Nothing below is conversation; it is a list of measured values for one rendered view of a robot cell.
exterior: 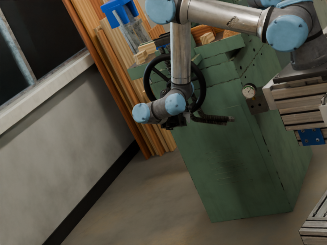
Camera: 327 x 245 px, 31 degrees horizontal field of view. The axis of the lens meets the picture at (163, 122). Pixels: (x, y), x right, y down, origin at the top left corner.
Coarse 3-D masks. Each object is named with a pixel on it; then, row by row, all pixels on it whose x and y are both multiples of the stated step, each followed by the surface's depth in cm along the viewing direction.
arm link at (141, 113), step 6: (150, 102) 217; (138, 108) 215; (144, 108) 214; (150, 108) 215; (132, 114) 218; (138, 114) 215; (144, 114) 214; (150, 114) 215; (138, 120) 215; (144, 120) 215; (150, 120) 217; (156, 120) 217
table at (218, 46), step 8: (216, 40) 253; (224, 40) 250; (232, 40) 249; (240, 40) 247; (248, 40) 251; (200, 48) 256; (208, 48) 255; (216, 48) 253; (224, 48) 252; (232, 48) 250; (152, 56) 279; (200, 56) 257; (208, 56) 256; (136, 64) 277; (144, 64) 271; (128, 72) 276; (136, 72) 274; (152, 72) 271; (168, 72) 257
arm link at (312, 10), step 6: (288, 0) 188; (294, 0) 187; (300, 0) 187; (306, 0) 187; (312, 0) 190; (276, 6) 192; (282, 6) 189; (288, 6) 187; (300, 6) 186; (306, 6) 187; (312, 6) 190; (312, 12) 188; (312, 18) 187; (312, 24) 187; (318, 24) 192; (312, 30) 190; (318, 30) 191
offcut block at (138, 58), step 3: (135, 54) 275; (138, 54) 273; (141, 54) 274; (135, 57) 274; (138, 57) 273; (141, 57) 274; (135, 60) 275; (138, 60) 273; (141, 60) 274; (144, 60) 275; (138, 63) 275; (141, 63) 274
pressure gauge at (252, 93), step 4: (248, 84) 249; (252, 84) 249; (244, 88) 250; (248, 88) 249; (252, 88) 248; (256, 88) 250; (244, 92) 250; (248, 92) 250; (252, 92) 249; (244, 96) 251; (248, 96) 251; (252, 96) 250
